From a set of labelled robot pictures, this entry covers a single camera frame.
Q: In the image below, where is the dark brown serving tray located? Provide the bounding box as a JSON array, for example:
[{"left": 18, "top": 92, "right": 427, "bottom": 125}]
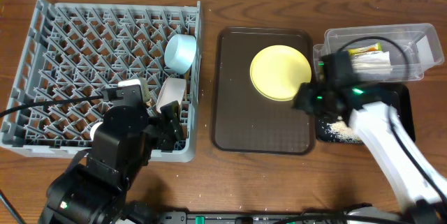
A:
[{"left": 211, "top": 27, "right": 316, "bottom": 156}]

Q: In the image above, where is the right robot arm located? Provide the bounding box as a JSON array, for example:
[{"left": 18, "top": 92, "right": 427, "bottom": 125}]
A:
[{"left": 293, "top": 51, "right": 446, "bottom": 223}]

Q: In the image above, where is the yellow plate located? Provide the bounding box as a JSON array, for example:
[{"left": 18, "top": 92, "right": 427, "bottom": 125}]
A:
[{"left": 249, "top": 45, "right": 312, "bottom": 102}]

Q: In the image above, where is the grey dishwasher rack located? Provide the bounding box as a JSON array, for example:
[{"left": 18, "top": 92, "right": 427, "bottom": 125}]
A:
[{"left": 1, "top": 0, "right": 203, "bottom": 158}]

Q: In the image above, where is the clear plastic bin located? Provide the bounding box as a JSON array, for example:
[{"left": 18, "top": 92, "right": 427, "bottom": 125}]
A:
[{"left": 313, "top": 23, "right": 444, "bottom": 82}]

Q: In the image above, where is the white pink bowl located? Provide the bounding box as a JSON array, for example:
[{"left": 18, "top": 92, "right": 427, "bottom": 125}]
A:
[{"left": 156, "top": 77, "right": 186, "bottom": 113}]

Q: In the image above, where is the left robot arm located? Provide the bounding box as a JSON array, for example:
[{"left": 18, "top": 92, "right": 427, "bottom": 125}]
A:
[{"left": 38, "top": 100, "right": 184, "bottom": 223}]

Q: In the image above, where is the green orange snack wrapper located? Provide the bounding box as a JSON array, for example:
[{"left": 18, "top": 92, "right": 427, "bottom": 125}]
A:
[{"left": 348, "top": 43, "right": 382, "bottom": 57}]

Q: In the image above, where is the light blue bowl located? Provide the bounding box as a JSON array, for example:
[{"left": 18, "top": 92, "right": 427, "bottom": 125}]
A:
[{"left": 164, "top": 34, "right": 197, "bottom": 75}]

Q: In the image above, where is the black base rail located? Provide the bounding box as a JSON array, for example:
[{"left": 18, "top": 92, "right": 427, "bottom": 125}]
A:
[{"left": 118, "top": 201, "right": 413, "bottom": 224}]

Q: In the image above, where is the pile of rice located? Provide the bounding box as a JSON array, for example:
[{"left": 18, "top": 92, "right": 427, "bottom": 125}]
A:
[{"left": 325, "top": 121, "right": 362, "bottom": 143}]

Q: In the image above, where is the black waste tray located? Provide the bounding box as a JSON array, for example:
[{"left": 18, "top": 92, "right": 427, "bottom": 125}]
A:
[{"left": 315, "top": 83, "right": 416, "bottom": 144}]

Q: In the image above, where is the white napkin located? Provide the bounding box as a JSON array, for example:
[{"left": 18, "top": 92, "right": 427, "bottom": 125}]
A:
[{"left": 351, "top": 52, "right": 393, "bottom": 74}]

